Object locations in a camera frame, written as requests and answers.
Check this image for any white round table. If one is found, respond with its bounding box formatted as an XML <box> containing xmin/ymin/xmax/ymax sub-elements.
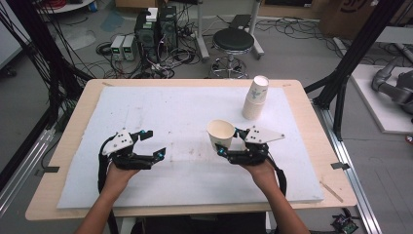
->
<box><xmin>35</xmin><ymin>0</ymin><xmax>95</xmax><ymax>15</ymax></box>

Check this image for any person's left hand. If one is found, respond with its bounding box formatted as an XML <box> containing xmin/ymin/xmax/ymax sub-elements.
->
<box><xmin>102</xmin><ymin>163</ymin><xmax>141</xmax><ymax>197</ymax></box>

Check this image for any person's right hand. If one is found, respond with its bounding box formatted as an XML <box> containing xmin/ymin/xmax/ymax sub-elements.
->
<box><xmin>242</xmin><ymin>159</ymin><xmax>281</xmax><ymax>196</ymax></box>

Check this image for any aluminium rail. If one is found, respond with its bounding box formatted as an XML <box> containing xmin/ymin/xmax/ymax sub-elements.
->
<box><xmin>0</xmin><ymin>128</ymin><xmax>56</xmax><ymax>216</ymax></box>
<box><xmin>311</xmin><ymin>100</ymin><xmax>384</xmax><ymax>234</ymax></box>

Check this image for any person's dark clothing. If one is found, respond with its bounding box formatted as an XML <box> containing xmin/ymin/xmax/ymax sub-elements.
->
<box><xmin>131</xmin><ymin>213</ymin><xmax>267</xmax><ymax>234</ymax></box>

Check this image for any small white box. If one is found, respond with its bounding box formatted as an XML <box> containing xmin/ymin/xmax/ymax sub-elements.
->
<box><xmin>146</xmin><ymin>7</ymin><xmax>160</xmax><ymax>22</ymax></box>

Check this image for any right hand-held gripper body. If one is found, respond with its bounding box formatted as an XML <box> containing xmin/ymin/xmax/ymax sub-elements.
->
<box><xmin>225</xmin><ymin>125</ymin><xmax>286</xmax><ymax>167</ymax></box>

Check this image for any floral paper cup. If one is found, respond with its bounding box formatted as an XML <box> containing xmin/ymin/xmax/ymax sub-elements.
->
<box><xmin>206</xmin><ymin>119</ymin><xmax>236</xmax><ymax>153</ymax></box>

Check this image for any black tape piece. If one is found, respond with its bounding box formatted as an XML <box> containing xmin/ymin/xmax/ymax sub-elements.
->
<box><xmin>34</xmin><ymin>166</ymin><xmax>61</xmax><ymax>177</ymax></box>
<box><xmin>330</xmin><ymin>161</ymin><xmax>352</xmax><ymax>171</ymax></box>

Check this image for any green circuit board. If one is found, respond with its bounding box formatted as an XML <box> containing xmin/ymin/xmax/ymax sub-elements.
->
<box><xmin>330</xmin><ymin>213</ymin><xmax>360</xmax><ymax>234</ymax></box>

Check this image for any black metal frame post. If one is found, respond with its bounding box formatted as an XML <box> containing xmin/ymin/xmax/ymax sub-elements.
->
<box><xmin>304</xmin><ymin>0</ymin><xmax>407</xmax><ymax>141</ymax></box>

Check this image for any stack of white paper cups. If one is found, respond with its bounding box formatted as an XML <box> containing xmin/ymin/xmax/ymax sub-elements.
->
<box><xmin>241</xmin><ymin>75</ymin><xmax>270</xmax><ymax>121</ymax></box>

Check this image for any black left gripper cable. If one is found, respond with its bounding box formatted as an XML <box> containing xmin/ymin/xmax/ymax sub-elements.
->
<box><xmin>96</xmin><ymin>136</ymin><xmax>120</xmax><ymax>234</ymax></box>

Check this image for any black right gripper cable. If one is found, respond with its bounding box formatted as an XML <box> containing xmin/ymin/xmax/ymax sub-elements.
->
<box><xmin>266</xmin><ymin>155</ymin><xmax>288</xmax><ymax>197</ymax></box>

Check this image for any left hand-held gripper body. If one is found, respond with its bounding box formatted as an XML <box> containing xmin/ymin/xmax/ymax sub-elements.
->
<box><xmin>100</xmin><ymin>128</ymin><xmax>156</xmax><ymax>171</ymax></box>

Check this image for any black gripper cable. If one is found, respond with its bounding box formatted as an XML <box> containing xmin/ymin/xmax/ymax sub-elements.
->
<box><xmin>96</xmin><ymin>136</ymin><xmax>120</xmax><ymax>234</ymax></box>
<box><xmin>266</xmin><ymin>155</ymin><xmax>288</xmax><ymax>197</ymax></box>

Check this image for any black computer tower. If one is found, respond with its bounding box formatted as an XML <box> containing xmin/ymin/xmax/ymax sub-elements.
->
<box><xmin>133</xmin><ymin>11</ymin><xmax>161</xmax><ymax>64</ymax></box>
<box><xmin>158</xmin><ymin>5</ymin><xmax>179</xmax><ymax>53</ymax></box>

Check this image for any black flat board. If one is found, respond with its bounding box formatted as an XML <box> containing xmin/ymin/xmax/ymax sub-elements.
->
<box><xmin>229</xmin><ymin>14</ymin><xmax>253</xmax><ymax>31</ymax></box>

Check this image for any white platform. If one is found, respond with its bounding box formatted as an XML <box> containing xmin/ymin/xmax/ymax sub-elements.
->
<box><xmin>350</xmin><ymin>62</ymin><xmax>413</xmax><ymax>135</ymax></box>

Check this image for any black round stool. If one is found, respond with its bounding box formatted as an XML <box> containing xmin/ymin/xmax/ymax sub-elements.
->
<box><xmin>207</xmin><ymin>27</ymin><xmax>256</xmax><ymax>80</ymax></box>

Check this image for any grey power supply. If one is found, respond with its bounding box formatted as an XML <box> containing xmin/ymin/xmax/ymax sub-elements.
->
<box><xmin>110</xmin><ymin>34</ymin><xmax>126</xmax><ymax>61</ymax></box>
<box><xmin>122</xmin><ymin>34</ymin><xmax>139</xmax><ymax>61</ymax></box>

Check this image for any brown cardboard box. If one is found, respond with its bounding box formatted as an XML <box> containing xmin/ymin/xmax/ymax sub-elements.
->
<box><xmin>319</xmin><ymin>0</ymin><xmax>378</xmax><ymax>39</ymax></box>

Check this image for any white foam mat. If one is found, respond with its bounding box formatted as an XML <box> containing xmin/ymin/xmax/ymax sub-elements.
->
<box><xmin>56</xmin><ymin>85</ymin><xmax>325</xmax><ymax>210</ymax></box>

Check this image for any thin wooden stick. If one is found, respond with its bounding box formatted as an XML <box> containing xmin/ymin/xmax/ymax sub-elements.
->
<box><xmin>319</xmin><ymin>180</ymin><xmax>345</xmax><ymax>204</ymax></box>

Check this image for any black metal frame with cables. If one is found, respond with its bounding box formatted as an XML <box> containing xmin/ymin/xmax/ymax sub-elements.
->
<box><xmin>0</xmin><ymin>0</ymin><xmax>95</xmax><ymax>193</ymax></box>

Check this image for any tangle of floor cables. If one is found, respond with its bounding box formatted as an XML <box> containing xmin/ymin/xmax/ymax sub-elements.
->
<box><xmin>94</xmin><ymin>38</ymin><xmax>204</xmax><ymax>80</ymax></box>

